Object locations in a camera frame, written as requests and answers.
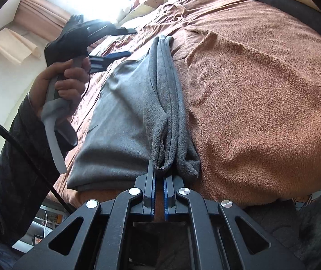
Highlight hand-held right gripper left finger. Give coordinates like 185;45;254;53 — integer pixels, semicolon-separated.
14;162;156;270

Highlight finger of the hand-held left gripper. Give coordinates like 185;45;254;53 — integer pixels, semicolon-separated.
89;51;132;72
108;27;137;36

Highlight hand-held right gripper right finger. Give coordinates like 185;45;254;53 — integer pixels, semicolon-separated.
164;177;304;270

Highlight grey fleece T-shirt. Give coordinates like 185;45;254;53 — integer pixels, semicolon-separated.
66;35;202;193

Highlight person's left forearm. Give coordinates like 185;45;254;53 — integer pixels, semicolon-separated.
0;93;75;248

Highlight person's left hand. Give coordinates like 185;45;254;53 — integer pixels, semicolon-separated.
29;56;92;121

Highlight pink curtain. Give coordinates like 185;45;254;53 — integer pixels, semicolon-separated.
17;0;74;43

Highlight bear print pillow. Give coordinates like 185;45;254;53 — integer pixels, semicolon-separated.
127;0;178;17

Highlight cluttered side table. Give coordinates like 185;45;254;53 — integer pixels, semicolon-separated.
17;197;74;248

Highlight brown fleece blanket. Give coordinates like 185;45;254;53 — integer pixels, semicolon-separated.
56;0;321;209

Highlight cartoon print bed sheet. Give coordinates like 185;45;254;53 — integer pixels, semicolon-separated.
290;188;321;211

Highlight person's dark fleece pants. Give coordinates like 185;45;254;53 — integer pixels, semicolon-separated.
245;184;321;270

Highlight black garment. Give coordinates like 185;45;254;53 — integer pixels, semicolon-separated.
246;0;321;51

